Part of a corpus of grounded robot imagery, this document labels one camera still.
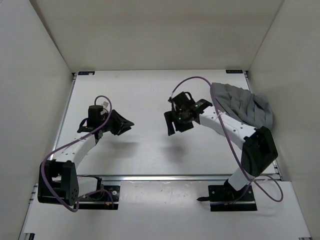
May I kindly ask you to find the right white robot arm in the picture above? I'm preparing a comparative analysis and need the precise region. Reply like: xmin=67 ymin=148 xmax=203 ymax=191
xmin=164 ymin=98 xmax=278 ymax=205

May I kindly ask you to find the right table corner label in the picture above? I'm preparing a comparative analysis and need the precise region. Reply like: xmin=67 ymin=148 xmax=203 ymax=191
xmin=225 ymin=69 xmax=243 ymax=74

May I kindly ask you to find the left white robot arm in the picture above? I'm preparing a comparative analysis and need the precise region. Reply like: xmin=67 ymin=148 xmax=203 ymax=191
xmin=37 ymin=105 xmax=135 ymax=211

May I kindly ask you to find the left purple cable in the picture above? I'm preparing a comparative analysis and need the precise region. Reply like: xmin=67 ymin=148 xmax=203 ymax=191
xmin=41 ymin=95 xmax=116 ymax=213

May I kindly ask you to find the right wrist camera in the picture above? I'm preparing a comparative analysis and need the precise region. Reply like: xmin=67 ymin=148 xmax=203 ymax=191
xmin=172 ymin=91 xmax=196 ymax=109

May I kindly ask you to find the table corner label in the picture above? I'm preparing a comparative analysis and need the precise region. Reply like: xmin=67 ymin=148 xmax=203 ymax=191
xmin=225 ymin=69 xmax=243 ymax=74
xmin=77 ymin=71 xmax=95 ymax=76

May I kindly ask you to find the purple cable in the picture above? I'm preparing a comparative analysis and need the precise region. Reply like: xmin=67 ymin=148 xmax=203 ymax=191
xmin=41 ymin=95 xmax=116 ymax=213
xmin=171 ymin=76 xmax=284 ymax=205

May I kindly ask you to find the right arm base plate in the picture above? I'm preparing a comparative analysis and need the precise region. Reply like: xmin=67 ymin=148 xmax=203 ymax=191
xmin=197 ymin=185 xmax=258 ymax=212

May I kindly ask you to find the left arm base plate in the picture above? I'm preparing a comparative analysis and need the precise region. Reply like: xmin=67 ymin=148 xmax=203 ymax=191
xmin=77 ymin=175 xmax=121 ymax=211

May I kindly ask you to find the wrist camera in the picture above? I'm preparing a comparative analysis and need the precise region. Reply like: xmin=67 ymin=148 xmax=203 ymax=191
xmin=172 ymin=91 xmax=196 ymax=109
xmin=87 ymin=105 xmax=107 ymax=127

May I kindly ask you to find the left table corner label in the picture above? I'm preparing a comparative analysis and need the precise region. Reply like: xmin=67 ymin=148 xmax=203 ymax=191
xmin=77 ymin=71 xmax=95 ymax=76

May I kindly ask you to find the grey pleated skirt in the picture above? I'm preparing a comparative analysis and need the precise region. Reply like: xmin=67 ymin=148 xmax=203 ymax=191
xmin=211 ymin=82 xmax=274 ymax=129

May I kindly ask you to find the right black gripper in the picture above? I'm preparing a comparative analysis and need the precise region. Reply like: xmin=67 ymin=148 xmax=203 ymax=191
xmin=166 ymin=108 xmax=194 ymax=136

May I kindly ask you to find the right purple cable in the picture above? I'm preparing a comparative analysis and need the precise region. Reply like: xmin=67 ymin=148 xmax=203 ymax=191
xmin=171 ymin=76 xmax=284 ymax=205

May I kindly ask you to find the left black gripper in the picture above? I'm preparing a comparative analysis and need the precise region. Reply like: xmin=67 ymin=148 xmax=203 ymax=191
xmin=100 ymin=108 xmax=135 ymax=135

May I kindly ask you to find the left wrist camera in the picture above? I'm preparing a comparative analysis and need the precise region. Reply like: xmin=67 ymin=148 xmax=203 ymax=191
xmin=87 ymin=105 xmax=107 ymax=127

